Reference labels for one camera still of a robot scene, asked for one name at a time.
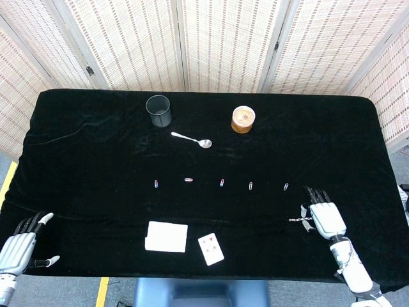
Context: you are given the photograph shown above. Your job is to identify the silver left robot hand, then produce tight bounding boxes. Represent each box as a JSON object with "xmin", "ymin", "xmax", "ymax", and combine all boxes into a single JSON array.
[{"xmin": 0, "ymin": 210, "xmax": 61, "ymax": 276}]

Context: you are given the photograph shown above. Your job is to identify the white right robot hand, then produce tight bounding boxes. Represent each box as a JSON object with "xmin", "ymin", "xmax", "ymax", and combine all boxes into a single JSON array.
[{"xmin": 300, "ymin": 185, "xmax": 348, "ymax": 240}]

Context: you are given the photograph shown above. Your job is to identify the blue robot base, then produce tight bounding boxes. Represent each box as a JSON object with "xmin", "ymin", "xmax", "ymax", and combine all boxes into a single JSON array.
[{"xmin": 132, "ymin": 277, "xmax": 271, "ymax": 307}]

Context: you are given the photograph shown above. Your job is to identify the black white object beside table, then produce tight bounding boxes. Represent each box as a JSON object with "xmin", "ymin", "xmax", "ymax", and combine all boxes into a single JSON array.
[{"xmin": 397, "ymin": 182, "xmax": 409, "ymax": 224}]

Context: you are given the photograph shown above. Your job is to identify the hearts playing card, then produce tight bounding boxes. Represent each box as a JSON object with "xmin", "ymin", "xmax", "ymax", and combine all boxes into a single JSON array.
[{"xmin": 197, "ymin": 233, "xmax": 226, "ymax": 267}]

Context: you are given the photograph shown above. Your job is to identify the black velvet tablecloth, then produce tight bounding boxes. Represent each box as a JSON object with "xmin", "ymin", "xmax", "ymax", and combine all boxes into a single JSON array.
[{"xmin": 0, "ymin": 88, "xmax": 409, "ymax": 297}]

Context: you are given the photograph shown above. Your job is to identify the orange jar with clear lid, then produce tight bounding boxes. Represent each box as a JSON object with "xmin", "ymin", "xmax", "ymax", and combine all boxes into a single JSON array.
[{"xmin": 231, "ymin": 106, "xmax": 256, "ymax": 134}]

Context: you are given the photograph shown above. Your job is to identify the woven folding screen panel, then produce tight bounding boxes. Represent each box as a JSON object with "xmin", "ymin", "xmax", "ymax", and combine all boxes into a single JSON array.
[
  {"xmin": 261, "ymin": 0, "xmax": 409, "ymax": 95},
  {"xmin": 52, "ymin": 0, "xmax": 186, "ymax": 92},
  {"xmin": 0, "ymin": 0, "xmax": 108, "ymax": 90},
  {"xmin": 174, "ymin": 0, "xmax": 290, "ymax": 93},
  {"xmin": 348, "ymin": 25, "xmax": 409, "ymax": 154},
  {"xmin": 0, "ymin": 15, "xmax": 54, "ymax": 159}
]

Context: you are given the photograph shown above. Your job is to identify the silver metal spoon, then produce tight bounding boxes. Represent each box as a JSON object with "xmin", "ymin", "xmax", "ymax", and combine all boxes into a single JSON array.
[{"xmin": 171, "ymin": 131, "xmax": 213, "ymax": 150}]

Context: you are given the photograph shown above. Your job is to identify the white card box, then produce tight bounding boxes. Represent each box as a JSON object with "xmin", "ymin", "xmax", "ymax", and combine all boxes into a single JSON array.
[{"xmin": 144, "ymin": 221, "xmax": 189, "ymax": 253}]

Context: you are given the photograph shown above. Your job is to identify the black mesh pen cup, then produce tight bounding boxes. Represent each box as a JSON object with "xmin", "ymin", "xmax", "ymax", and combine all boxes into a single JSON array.
[{"xmin": 145, "ymin": 95, "xmax": 173, "ymax": 128}]

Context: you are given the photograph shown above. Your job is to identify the black floor cable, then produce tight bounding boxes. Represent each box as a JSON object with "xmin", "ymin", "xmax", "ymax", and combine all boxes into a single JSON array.
[{"xmin": 114, "ymin": 280, "xmax": 135, "ymax": 307}]

